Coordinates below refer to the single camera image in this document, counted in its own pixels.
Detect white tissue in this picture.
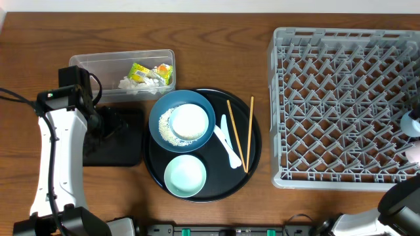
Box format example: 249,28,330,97
118,76,161,94

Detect yellow green snack wrapper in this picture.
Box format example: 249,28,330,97
128,63,173,86

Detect small light blue cup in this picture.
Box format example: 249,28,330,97
400,111,420,138

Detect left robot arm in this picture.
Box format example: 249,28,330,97
13,66,137,235

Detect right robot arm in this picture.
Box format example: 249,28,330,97
310,175,419,236

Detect clear plastic waste bin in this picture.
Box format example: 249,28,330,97
69,49,176,103

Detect grey dishwasher rack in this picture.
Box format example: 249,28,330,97
267,28,419,191

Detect black rectangular tray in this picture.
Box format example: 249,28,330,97
83,106,144,167

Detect spilled rice grains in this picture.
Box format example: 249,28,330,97
159,108,193,147

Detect dark blue plate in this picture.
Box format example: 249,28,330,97
148,90,216,153

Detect light blue rice bowl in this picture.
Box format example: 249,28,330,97
169,104,209,141

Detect round black serving tray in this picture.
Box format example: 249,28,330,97
144,88,262,202

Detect left wooden chopstick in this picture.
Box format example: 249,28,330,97
226,100,247,174

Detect wooden chopstick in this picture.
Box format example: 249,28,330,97
226,100,247,174
246,96,254,174

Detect white plastic spoon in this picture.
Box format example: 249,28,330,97
214,126,242,168

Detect right wooden chopstick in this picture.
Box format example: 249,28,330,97
246,96,254,174

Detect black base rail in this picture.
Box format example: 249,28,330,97
140,224,312,236

